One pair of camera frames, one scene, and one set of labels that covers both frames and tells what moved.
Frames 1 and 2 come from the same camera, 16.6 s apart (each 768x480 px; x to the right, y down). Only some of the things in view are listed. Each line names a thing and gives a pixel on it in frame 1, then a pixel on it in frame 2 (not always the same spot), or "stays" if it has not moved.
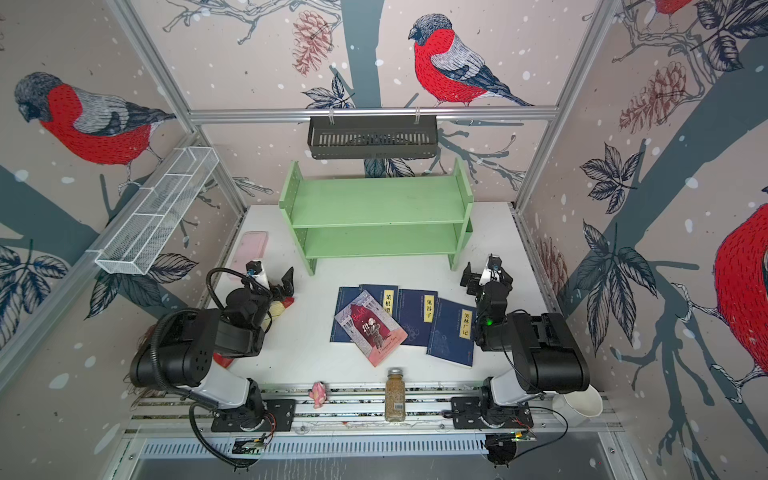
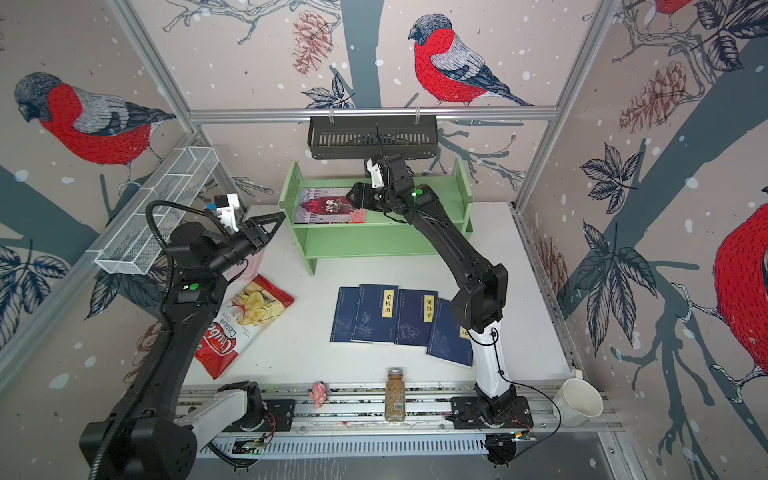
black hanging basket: x=350 y=137 stays
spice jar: x=395 y=396 stays
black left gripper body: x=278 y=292 to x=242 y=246
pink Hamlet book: x=372 y=327 to x=326 y=205
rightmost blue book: x=452 y=332 stays
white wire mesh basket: x=138 y=243 stays
